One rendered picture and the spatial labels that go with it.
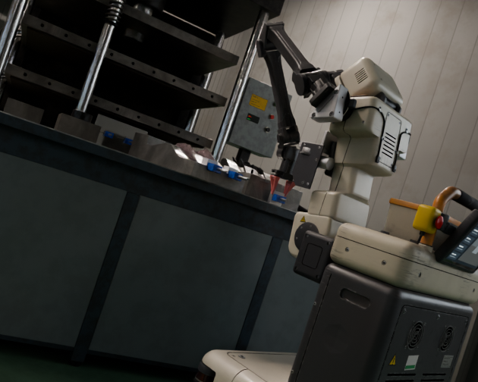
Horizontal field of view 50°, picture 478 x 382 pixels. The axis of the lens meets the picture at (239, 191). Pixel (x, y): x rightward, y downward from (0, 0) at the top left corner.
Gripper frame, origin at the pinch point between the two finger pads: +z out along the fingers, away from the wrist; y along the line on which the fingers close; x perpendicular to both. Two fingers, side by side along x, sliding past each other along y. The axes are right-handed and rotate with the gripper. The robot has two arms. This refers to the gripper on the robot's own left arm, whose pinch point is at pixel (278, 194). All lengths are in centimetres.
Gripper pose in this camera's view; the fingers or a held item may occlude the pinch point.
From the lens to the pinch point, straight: 208.6
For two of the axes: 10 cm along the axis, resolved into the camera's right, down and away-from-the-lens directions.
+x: 2.7, 0.9, -9.6
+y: -9.1, -3.0, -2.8
